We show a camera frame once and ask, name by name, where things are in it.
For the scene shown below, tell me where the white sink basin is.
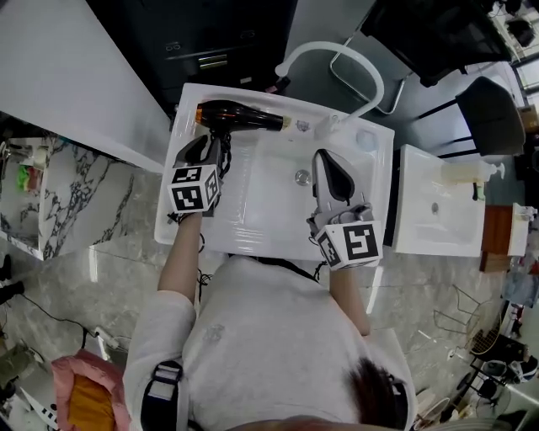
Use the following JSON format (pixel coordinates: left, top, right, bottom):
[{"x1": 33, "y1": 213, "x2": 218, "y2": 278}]
[{"x1": 152, "y1": 82, "x2": 396, "y2": 262}]

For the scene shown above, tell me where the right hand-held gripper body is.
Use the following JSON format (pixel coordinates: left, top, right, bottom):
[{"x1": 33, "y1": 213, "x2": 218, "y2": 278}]
[{"x1": 306, "y1": 202, "x2": 385, "y2": 271}]

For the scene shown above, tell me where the wooden side table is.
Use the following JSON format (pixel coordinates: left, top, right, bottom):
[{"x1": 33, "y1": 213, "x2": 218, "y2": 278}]
[{"x1": 479, "y1": 202, "x2": 532, "y2": 274}]

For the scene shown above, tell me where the person's right forearm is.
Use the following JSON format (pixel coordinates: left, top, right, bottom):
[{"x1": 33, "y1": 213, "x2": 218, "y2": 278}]
[{"x1": 328, "y1": 263, "x2": 372, "y2": 337}]

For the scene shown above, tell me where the white sink table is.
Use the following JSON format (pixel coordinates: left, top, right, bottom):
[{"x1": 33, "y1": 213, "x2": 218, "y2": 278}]
[{"x1": 392, "y1": 143, "x2": 487, "y2": 258}]

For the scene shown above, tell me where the white panel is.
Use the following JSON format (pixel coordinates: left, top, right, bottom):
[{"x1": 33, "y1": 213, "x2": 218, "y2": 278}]
[{"x1": 0, "y1": 0, "x2": 172, "y2": 174}]

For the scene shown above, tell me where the black shoulder strap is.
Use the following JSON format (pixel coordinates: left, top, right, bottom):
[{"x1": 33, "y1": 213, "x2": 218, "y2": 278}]
[{"x1": 140, "y1": 359, "x2": 184, "y2": 431}]

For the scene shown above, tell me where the person's white shirt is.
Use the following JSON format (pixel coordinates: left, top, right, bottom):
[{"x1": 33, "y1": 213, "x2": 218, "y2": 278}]
[{"x1": 123, "y1": 255, "x2": 419, "y2": 431}]

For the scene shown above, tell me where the marble pattern cabinet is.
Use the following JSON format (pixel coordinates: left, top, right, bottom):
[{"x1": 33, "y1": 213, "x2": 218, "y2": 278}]
[{"x1": 0, "y1": 134, "x2": 136, "y2": 262}]

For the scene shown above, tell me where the dark drawer cabinet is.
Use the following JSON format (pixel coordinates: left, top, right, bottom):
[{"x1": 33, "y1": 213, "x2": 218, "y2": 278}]
[{"x1": 85, "y1": 0, "x2": 298, "y2": 109}]

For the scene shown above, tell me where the white floor socket strip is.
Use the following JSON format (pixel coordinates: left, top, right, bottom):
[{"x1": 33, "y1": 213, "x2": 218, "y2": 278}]
[{"x1": 93, "y1": 327, "x2": 122, "y2": 349}]

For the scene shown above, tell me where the black hair dryer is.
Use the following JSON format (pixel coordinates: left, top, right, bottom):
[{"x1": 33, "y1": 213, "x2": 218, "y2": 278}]
[{"x1": 195, "y1": 99, "x2": 293, "y2": 178}]

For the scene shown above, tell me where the white curved faucet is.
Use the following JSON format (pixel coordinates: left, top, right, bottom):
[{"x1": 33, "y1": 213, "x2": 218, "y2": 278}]
[{"x1": 274, "y1": 40, "x2": 386, "y2": 128}]

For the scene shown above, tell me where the black office chair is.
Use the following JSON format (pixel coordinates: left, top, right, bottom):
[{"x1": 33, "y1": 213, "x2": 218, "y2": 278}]
[{"x1": 329, "y1": 0, "x2": 514, "y2": 115}]

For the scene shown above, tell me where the wire basket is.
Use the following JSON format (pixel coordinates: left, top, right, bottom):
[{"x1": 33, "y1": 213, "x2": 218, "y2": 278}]
[{"x1": 433, "y1": 283, "x2": 507, "y2": 355}]

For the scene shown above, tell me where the yellow pump soap bottle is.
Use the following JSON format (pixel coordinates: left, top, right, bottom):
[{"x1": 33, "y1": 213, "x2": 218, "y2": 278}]
[{"x1": 439, "y1": 161, "x2": 507, "y2": 185}]

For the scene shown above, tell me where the person's left forearm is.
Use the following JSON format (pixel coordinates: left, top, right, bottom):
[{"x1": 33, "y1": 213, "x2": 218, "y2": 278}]
[{"x1": 157, "y1": 211, "x2": 204, "y2": 305}]

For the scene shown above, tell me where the pink bag with orange lining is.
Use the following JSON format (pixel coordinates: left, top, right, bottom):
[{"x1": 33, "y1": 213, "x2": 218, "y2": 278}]
[{"x1": 51, "y1": 349, "x2": 132, "y2": 431}]

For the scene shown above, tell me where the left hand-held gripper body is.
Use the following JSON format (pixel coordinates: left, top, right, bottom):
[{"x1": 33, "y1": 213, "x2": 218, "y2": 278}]
[{"x1": 167, "y1": 163, "x2": 225, "y2": 219}]

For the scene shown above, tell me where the black side chair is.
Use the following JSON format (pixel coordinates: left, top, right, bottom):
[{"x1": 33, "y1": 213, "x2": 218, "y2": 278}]
[{"x1": 420, "y1": 75, "x2": 528, "y2": 160}]

